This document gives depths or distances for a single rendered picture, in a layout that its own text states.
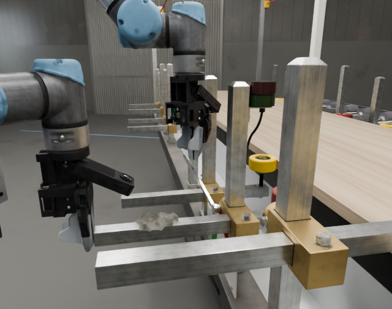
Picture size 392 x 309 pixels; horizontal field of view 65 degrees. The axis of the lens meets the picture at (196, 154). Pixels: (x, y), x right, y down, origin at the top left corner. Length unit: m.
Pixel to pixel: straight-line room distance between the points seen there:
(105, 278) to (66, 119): 0.28
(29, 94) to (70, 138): 0.10
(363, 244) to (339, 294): 0.33
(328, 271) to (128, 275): 0.23
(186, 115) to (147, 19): 0.24
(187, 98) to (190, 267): 0.44
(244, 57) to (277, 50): 0.66
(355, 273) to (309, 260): 0.34
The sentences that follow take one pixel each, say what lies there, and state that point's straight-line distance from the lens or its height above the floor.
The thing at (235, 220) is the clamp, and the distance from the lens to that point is 0.64.
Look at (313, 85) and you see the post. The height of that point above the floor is 1.15.
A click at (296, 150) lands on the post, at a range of 0.41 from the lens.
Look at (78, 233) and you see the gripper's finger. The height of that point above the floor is 0.86.
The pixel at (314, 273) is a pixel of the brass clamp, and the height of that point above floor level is 0.94.
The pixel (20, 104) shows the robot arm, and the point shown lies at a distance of 0.51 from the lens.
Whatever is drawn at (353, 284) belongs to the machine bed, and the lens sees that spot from 0.74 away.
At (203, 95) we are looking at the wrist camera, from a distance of 0.75.
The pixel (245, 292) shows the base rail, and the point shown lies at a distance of 0.73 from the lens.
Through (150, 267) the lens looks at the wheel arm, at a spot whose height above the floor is 0.95.
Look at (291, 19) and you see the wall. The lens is 6.90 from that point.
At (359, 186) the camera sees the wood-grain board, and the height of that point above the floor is 0.90.
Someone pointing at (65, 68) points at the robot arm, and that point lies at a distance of 0.55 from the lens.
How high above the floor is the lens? 1.17
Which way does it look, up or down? 16 degrees down
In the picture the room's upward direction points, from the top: straight up
